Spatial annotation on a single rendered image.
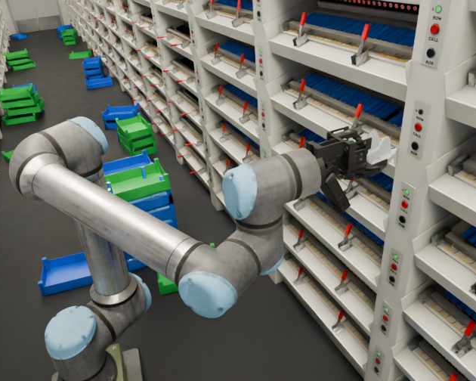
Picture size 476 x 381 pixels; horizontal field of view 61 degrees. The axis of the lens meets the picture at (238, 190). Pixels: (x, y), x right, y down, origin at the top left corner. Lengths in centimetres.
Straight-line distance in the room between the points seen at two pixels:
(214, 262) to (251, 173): 16
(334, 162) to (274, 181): 15
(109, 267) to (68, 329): 22
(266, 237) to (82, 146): 54
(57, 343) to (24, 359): 64
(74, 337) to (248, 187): 82
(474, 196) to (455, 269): 19
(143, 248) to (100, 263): 53
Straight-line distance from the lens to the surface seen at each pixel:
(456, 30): 86
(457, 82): 90
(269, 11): 141
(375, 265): 130
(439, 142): 93
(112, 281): 133
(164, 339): 181
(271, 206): 72
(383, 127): 112
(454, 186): 96
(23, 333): 208
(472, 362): 115
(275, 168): 72
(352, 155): 79
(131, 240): 78
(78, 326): 136
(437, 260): 107
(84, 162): 110
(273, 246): 77
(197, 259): 70
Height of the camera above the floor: 138
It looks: 32 degrees down
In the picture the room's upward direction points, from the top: 5 degrees counter-clockwise
